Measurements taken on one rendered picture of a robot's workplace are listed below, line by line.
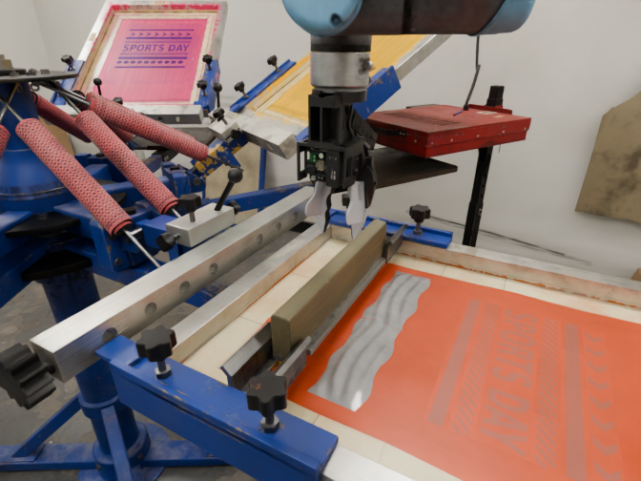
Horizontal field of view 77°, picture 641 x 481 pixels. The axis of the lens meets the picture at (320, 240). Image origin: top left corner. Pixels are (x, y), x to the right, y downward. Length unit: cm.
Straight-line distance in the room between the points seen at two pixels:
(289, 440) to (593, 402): 40
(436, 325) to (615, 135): 194
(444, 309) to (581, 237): 203
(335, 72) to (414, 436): 44
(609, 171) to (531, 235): 53
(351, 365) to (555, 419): 26
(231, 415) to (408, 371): 25
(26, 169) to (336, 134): 82
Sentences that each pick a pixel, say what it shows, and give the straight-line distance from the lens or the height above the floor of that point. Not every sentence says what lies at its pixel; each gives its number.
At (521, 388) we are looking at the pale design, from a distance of 63.
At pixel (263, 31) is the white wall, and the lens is 309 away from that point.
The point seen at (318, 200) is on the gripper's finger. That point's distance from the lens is 60.
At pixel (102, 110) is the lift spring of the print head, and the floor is 123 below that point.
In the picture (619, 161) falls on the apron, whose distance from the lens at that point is 253.
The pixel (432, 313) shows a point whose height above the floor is 96.
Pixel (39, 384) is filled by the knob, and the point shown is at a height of 102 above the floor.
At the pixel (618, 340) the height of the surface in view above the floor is 96.
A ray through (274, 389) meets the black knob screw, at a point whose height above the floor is 106.
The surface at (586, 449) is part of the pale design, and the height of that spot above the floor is 96.
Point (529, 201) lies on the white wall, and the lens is 265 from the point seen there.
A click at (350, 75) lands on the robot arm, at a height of 134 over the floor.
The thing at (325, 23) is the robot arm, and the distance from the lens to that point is 40.
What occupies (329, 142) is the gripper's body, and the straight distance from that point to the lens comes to 51.
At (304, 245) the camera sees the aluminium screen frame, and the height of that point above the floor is 99.
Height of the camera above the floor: 137
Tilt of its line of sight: 26 degrees down
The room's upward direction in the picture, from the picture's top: straight up
